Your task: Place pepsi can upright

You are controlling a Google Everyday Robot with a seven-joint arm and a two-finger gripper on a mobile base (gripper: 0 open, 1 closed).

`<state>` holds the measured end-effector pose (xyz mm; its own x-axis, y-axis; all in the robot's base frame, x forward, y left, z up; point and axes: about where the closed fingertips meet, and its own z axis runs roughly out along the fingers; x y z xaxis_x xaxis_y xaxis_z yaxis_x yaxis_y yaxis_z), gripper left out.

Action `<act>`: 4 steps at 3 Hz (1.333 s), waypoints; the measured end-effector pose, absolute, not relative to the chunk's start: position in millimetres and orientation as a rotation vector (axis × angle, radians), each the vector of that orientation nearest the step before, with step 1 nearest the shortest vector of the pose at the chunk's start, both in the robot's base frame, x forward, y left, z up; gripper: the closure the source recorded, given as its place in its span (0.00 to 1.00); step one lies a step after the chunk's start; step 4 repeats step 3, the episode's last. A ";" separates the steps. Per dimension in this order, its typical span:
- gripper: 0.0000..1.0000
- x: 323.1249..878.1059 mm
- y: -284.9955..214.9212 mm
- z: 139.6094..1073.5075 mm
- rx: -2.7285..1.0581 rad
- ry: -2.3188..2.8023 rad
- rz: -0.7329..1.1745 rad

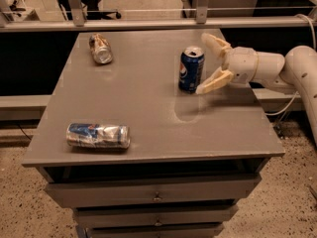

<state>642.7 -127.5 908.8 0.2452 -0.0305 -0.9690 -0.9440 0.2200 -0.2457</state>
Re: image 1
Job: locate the grey drawer cabinet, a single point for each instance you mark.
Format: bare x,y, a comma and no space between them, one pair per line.
173,134

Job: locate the crushed blue silver can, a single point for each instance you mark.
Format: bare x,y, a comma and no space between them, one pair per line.
98,136

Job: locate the brown dented can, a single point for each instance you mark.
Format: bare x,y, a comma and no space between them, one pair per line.
100,49

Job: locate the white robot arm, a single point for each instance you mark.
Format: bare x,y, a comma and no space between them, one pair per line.
297,71

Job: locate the blue pepsi can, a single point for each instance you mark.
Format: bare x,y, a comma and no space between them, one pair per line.
191,66

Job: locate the grey drawer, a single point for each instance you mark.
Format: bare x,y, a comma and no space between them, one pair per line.
155,216
147,191
202,230

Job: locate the middle grey drawer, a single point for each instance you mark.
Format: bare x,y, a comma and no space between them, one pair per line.
155,216

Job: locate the top grey drawer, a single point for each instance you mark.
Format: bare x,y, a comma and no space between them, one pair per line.
147,191

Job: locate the bottom grey drawer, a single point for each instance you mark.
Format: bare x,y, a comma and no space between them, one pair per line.
202,230

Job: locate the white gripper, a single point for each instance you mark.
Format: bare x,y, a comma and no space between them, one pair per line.
244,63

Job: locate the grey metal railing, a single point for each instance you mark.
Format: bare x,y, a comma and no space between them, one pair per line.
46,16

